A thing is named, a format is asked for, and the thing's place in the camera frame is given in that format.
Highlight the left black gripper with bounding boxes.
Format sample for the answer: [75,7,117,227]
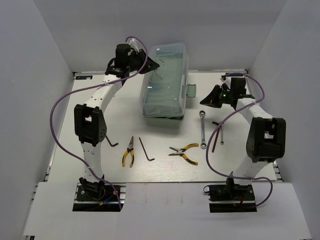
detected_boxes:
[126,47,161,74]

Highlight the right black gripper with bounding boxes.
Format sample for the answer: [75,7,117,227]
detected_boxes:
[200,84,234,108]

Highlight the green toolbox with clear lid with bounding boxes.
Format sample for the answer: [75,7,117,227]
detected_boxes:
[139,42,197,128]

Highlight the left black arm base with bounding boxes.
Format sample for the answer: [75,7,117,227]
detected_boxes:
[75,185,118,203]

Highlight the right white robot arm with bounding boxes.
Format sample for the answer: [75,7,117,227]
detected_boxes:
[200,73,286,200]

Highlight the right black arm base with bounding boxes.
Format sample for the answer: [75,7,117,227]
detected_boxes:
[203,184,255,202]

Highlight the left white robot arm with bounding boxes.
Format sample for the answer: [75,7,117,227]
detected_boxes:
[74,43,160,200]

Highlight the right dark hex key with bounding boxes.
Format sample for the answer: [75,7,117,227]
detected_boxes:
[211,121,221,153]

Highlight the dark hex key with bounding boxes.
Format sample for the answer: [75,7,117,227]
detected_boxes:
[105,136,119,148]
[211,121,221,153]
[138,137,156,162]

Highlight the small silver wrench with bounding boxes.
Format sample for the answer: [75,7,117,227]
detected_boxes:
[220,124,224,145]

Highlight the large silver ratchet wrench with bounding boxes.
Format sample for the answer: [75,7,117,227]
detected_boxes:
[199,110,207,150]

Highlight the right yellow black pliers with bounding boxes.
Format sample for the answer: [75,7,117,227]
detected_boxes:
[168,143,199,166]

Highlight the yellow black pliers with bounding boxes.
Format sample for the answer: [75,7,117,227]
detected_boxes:
[122,136,135,168]
[168,143,199,166]

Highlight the middle dark hex key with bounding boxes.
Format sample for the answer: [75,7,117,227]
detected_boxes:
[138,137,156,162]

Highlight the left yellow black pliers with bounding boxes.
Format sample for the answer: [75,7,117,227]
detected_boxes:
[122,136,135,168]

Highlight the left dark hex key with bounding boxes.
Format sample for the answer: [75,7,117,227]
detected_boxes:
[105,136,119,148]

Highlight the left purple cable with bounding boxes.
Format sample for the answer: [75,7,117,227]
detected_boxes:
[49,36,148,210]

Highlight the purple cable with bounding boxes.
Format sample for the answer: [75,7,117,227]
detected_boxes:
[205,72,273,206]
[49,36,148,210]

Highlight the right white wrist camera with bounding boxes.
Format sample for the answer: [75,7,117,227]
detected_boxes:
[220,75,231,85]

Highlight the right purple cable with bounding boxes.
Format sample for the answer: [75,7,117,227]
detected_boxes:
[205,72,273,206]

